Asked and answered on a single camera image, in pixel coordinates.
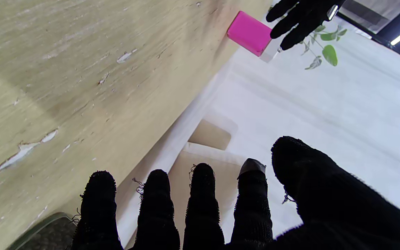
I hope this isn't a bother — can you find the glass jar of coffee beans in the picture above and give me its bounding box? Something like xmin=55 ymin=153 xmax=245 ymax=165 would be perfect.
xmin=7 ymin=212 xmax=80 ymax=250

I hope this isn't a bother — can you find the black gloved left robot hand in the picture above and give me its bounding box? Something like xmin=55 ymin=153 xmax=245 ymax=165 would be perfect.
xmin=266 ymin=0 xmax=346 ymax=51

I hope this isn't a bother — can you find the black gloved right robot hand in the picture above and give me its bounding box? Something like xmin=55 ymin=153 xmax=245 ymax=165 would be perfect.
xmin=72 ymin=136 xmax=400 ymax=250

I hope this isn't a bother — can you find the pink square coffee jar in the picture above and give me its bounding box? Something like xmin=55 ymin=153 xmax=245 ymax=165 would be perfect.
xmin=227 ymin=11 xmax=273 ymax=57

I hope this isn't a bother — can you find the white sheer curtain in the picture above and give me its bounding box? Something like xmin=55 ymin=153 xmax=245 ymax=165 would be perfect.
xmin=117 ymin=14 xmax=400 ymax=243

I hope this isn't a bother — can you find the pale green large-leaf houseplant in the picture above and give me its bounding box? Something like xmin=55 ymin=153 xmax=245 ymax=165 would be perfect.
xmin=301 ymin=24 xmax=348 ymax=70

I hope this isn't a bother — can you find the white square jar lid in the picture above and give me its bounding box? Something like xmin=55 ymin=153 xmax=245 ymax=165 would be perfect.
xmin=260 ymin=36 xmax=281 ymax=63

